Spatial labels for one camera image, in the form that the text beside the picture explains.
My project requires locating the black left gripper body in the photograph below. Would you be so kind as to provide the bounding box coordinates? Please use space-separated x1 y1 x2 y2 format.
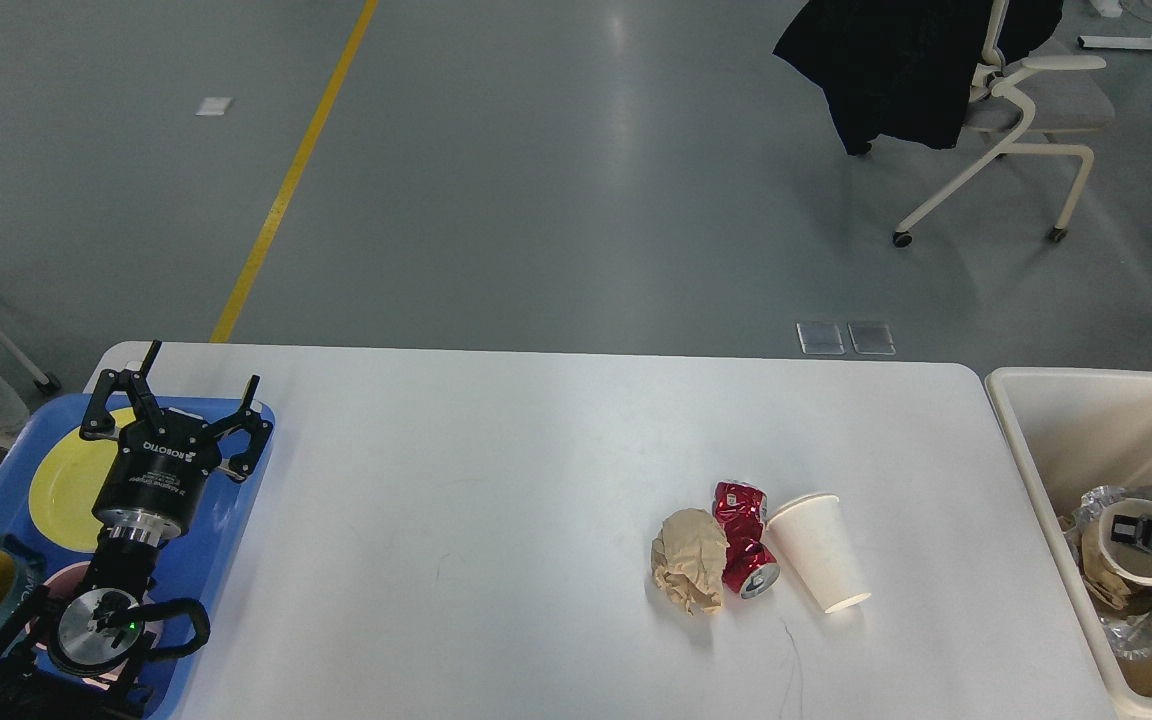
92 414 221 541

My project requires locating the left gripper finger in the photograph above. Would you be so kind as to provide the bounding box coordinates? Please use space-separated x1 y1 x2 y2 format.
200 376 272 484
77 340 160 444

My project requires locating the white paper cup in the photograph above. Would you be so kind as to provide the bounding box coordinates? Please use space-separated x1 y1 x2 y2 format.
1079 498 1152 588
765 493 872 614

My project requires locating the foil bag with paper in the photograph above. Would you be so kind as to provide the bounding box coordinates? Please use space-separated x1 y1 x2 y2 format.
1059 486 1152 661

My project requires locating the yellow plastic plate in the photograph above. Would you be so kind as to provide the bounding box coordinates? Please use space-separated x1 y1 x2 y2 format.
26 402 119 553

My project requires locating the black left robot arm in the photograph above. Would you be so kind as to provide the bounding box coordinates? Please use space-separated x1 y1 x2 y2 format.
0 342 275 719

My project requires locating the blue plastic tray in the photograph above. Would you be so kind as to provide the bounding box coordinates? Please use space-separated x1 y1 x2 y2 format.
0 395 268 719

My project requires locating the white plastic bin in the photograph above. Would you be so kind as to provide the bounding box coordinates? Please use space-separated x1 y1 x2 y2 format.
986 367 1152 719

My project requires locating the right floor socket plate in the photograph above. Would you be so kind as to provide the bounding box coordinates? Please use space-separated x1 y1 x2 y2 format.
847 323 896 356

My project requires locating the floor socket plate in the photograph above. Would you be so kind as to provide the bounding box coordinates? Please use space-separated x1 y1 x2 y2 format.
796 323 847 356
847 323 896 356

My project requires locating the left floor socket plate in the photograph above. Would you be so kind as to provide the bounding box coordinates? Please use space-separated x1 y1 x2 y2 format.
796 323 847 356

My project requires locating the crushed red can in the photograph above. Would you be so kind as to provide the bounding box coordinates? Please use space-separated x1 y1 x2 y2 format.
712 480 781 600

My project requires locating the white office chair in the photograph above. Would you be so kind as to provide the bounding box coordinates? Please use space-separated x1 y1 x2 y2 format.
892 1 1114 249

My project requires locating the crumpled brown paper ball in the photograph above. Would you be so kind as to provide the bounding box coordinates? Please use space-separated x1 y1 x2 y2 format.
650 509 728 615

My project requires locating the black jacket on chair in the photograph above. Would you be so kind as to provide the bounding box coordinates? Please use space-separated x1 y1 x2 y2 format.
773 0 1064 156

